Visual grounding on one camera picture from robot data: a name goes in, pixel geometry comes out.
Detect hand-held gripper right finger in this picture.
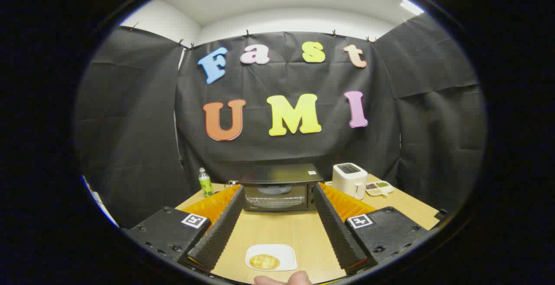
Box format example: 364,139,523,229
311,182,438,276

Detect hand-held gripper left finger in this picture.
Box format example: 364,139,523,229
121,184,246,275

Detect golden bread roll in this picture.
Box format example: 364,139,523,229
249,254,281,271

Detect black toaster oven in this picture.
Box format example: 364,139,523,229
238,164,325,213

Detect white pop-up toaster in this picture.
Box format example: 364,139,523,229
332,163,369,200

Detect green label drink bottle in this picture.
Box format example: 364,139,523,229
198,167,214,198

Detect white plate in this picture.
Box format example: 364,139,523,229
245,244,298,272

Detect divided white snack dish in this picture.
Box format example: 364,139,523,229
365,181,395,197

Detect black backdrop cloth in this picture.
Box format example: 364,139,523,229
74,14,487,229

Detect small ceiling light panel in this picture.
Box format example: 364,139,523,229
399,0,424,16

